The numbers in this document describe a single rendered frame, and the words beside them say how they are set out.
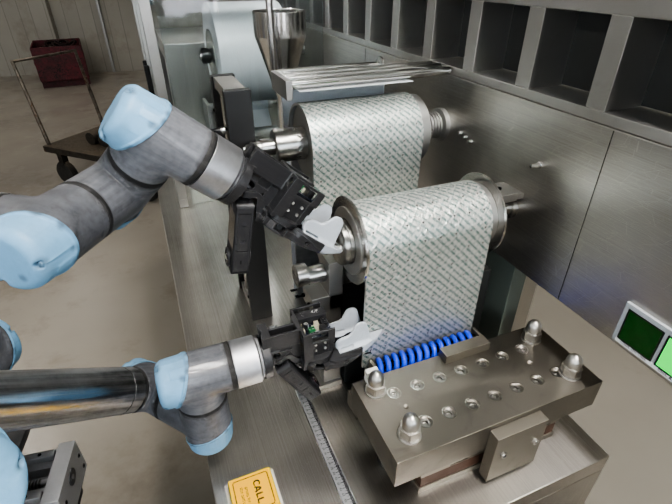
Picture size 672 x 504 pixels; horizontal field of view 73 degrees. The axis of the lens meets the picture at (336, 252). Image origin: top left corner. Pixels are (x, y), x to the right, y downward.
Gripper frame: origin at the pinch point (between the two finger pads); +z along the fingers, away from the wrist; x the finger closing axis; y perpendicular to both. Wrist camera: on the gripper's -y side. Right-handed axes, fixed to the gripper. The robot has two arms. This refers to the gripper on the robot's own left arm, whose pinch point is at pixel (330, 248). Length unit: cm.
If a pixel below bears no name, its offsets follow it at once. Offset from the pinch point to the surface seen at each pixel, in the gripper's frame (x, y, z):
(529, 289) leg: 9, 13, 63
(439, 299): -4.2, 2.6, 22.9
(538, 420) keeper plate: -25.4, -1.6, 34.6
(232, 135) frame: 29.0, 2.6, -13.0
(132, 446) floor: 78, -132, 39
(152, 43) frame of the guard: 98, 3, -25
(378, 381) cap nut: -12.1, -12.3, 14.8
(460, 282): -4.2, 7.2, 24.2
